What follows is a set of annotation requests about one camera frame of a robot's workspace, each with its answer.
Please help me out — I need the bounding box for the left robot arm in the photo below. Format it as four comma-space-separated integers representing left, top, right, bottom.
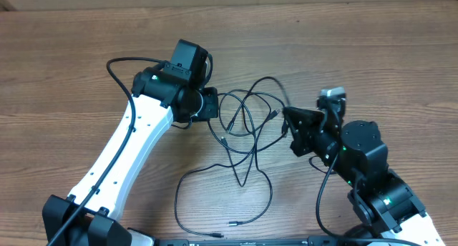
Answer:
42, 39, 218, 246

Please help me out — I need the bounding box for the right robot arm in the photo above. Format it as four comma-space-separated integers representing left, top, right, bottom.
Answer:
283, 107, 444, 245

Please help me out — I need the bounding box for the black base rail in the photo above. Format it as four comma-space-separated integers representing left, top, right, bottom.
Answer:
125, 227, 344, 246

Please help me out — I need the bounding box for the black USB cable long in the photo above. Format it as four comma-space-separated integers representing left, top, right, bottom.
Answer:
208, 77, 290, 227

